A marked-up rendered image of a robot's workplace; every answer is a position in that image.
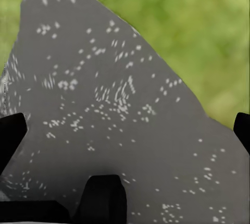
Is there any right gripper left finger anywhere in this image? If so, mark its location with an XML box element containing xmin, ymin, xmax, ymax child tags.
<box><xmin>0</xmin><ymin>113</ymin><xmax>27</xmax><ymax>175</ymax></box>

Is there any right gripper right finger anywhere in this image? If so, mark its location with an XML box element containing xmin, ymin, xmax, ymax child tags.
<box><xmin>233</xmin><ymin>112</ymin><xmax>250</xmax><ymax>154</ymax></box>

